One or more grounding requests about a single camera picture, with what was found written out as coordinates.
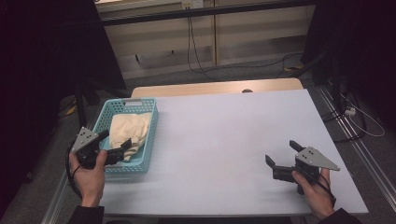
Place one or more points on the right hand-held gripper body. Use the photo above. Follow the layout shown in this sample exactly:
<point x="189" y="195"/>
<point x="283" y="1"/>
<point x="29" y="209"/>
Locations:
<point x="314" y="158"/>

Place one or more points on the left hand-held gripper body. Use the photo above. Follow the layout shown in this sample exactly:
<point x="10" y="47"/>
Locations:
<point x="84" y="139"/>

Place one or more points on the cream garment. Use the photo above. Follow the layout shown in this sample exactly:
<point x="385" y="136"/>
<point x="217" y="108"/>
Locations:
<point x="129" y="132"/>

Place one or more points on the teal plastic basket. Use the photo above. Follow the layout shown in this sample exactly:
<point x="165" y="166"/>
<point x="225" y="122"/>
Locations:
<point x="149" y="137"/>

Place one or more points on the person's right hand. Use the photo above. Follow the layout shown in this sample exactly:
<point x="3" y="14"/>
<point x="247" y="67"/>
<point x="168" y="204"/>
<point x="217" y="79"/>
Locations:
<point x="317" y="197"/>

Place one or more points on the person's left hand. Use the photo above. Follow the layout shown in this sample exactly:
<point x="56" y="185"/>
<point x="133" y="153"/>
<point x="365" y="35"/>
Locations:
<point x="90" y="183"/>

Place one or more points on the black metal stand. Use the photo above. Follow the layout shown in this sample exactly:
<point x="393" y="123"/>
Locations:
<point x="82" y="105"/>

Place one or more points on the pale grey table mat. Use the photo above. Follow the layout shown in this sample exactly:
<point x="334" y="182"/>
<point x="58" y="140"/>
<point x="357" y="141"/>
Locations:
<point x="233" y="155"/>

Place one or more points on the white power plug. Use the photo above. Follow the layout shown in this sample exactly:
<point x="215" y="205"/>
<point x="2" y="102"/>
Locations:
<point x="350" y="111"/>

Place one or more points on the black curtain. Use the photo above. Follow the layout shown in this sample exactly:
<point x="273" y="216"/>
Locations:
<point x="37" y="77"/>
<point x="361" y="46"/>

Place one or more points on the wooden table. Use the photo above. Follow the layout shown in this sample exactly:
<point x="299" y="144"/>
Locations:
<point x="202" y="88"/>

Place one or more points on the beige wooden cabinet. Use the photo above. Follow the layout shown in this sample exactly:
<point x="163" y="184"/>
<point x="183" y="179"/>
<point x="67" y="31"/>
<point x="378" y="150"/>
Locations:
<point x="249" y="34"/>

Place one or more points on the aluminium floor rail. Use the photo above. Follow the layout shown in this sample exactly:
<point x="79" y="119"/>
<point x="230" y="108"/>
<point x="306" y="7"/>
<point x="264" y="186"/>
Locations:
<point x="56" y="199"/>
<point x="367" y="155"/>

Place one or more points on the white wall socket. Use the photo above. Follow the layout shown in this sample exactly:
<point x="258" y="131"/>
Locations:
<point x="193" y="3"/>

